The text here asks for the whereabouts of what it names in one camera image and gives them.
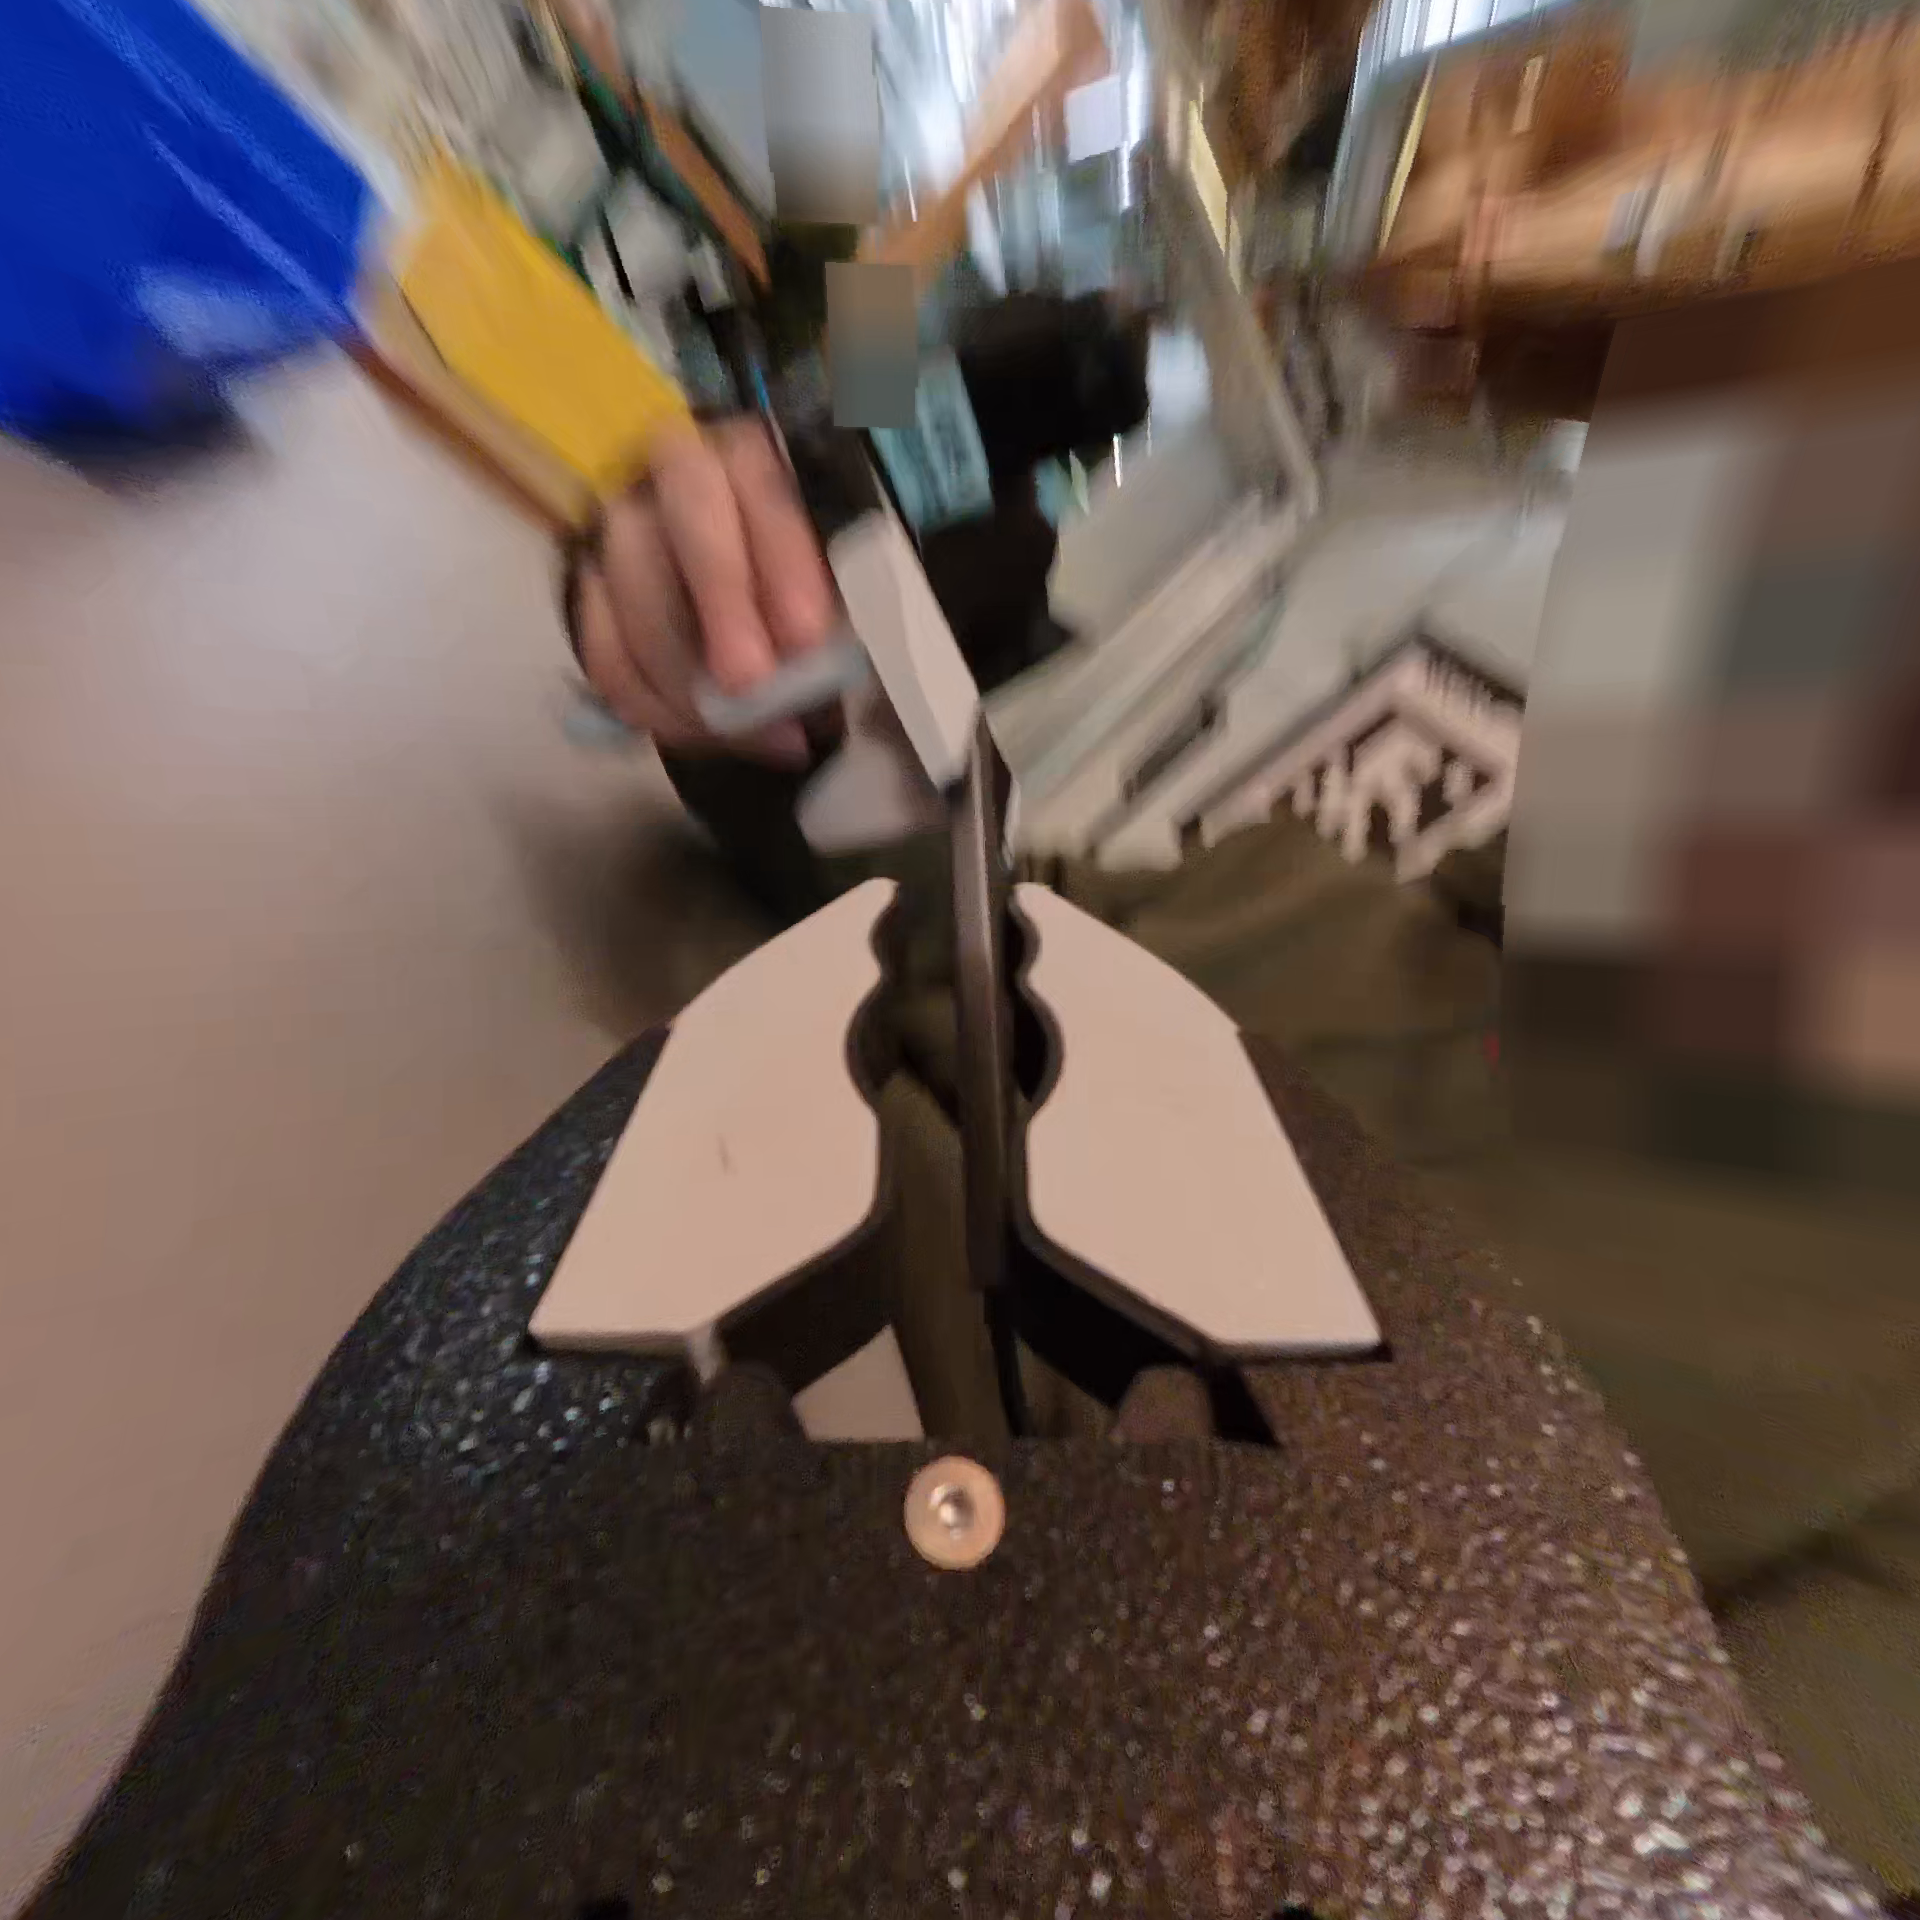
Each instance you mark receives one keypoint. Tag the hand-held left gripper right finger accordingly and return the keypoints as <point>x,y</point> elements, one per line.
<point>1186,1185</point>

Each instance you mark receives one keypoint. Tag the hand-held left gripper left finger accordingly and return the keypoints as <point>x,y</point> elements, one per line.
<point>722,1156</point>

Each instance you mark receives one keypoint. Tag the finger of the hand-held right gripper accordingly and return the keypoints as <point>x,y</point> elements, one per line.
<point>902,638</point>
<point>863,797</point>

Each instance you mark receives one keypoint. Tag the grey usb hub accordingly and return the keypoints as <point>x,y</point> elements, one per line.
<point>985,961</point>

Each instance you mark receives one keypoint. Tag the person's right hand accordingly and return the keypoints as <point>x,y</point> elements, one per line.
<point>691,586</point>

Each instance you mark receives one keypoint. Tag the white patterned panel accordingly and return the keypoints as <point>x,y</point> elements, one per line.
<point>1358,750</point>

